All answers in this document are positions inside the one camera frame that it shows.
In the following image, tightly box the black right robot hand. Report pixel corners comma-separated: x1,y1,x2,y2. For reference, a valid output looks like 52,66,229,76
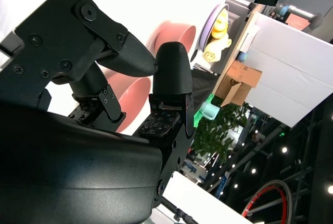
0,0,197,224

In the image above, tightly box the pink plastic bowl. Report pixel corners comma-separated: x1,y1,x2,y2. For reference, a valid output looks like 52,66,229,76
105,72,153,134
145,20,197,64

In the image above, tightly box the yellow plastic toy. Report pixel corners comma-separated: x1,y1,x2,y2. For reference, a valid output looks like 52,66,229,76
211,9,230,39

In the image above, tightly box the purple plate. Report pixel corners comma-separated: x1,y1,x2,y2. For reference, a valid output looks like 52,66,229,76
198,3,230,53

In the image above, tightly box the cream plastic toy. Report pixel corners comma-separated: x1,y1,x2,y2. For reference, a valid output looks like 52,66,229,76
202,38,233,64

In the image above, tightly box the white foam board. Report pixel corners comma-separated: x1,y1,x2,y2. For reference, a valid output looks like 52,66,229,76
244,11,333,128

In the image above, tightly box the brown cardboard box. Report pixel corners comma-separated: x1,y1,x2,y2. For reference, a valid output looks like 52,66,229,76
215,59,263,107

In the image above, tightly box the mint green cup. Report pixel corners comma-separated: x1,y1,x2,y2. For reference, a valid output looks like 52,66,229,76
201,101,220,121

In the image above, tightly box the green leafy plant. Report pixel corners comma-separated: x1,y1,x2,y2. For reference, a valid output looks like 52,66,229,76
194,104,250,163

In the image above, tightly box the red rimmed wheel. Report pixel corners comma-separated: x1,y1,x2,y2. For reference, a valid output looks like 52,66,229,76
240,179,297,218

